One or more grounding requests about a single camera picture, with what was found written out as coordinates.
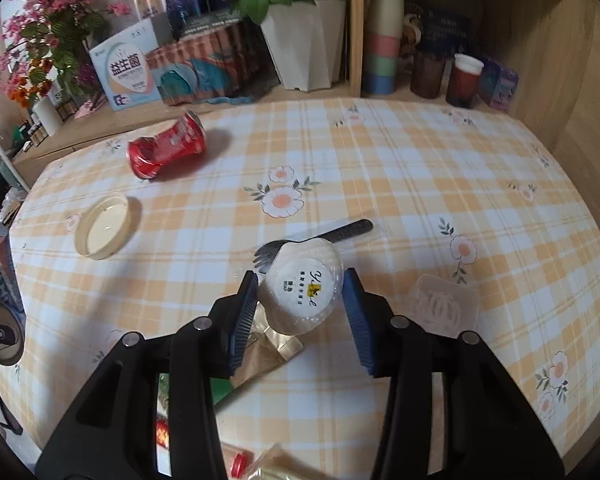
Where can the pastel cup stack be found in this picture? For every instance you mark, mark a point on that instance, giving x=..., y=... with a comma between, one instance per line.
x=382, y=40

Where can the dark blue gift box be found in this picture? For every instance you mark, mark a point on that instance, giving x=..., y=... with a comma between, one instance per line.
x=445, y=27

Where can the orange flowers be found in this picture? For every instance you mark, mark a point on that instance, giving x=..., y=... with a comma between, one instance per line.
x=30, y=87

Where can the dark grey box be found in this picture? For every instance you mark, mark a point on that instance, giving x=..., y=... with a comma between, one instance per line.
x=212, y=22

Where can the white fan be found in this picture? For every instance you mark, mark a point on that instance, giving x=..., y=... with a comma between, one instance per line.
x=7, y=167

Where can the clear plastic cup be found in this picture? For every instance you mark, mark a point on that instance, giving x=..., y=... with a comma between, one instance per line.
x=300, y=285

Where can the clear round lid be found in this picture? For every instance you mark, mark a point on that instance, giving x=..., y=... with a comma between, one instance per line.
x=102, y=227

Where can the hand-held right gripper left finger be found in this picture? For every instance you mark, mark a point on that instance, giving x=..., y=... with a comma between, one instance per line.
x=242, y=320

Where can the dark blue patterned box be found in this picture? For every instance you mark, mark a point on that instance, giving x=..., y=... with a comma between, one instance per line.
x=180, y=2

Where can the small red wrapper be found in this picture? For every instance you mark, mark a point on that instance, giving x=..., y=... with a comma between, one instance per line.
x=162, y=435

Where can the white blue carton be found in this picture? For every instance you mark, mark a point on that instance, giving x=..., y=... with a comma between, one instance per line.
x=125, y=72

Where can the brown cup with white lid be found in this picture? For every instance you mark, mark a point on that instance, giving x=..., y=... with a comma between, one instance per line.
x=462, y=85

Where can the green gold tea sachet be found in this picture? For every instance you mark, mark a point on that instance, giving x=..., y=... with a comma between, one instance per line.
x=267, y=355

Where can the wooden shelf unit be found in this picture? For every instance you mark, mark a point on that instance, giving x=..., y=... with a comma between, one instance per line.
x=530, y=20

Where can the purple small box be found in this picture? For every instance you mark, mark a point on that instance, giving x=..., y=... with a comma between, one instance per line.
x=500, y=85

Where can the row of small brown bottles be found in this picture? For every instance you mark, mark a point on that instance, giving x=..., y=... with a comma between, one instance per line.
x=70, y=107

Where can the black plastic fork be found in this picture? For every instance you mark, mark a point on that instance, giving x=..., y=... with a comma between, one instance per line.
x=340, y=230

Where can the white faceted flowerpot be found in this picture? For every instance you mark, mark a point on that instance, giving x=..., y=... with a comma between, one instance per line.
x=305, y=45

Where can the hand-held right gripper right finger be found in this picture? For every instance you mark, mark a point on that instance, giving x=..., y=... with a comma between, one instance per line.
x=360, y=330

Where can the orange teal can pack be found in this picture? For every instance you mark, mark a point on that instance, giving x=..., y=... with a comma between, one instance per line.
x=205, y=67

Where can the white cylindrical vase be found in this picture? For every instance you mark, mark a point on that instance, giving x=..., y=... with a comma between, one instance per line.
x=47, y=117

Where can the crushed red can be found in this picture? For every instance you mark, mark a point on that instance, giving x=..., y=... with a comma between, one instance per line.
x=167, y=147

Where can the clear plastic wrapper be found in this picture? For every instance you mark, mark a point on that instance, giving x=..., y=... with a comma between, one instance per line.
x=280, y=462

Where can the clear plastic tray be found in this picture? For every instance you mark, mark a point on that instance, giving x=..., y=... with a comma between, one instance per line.
x=442, y=305

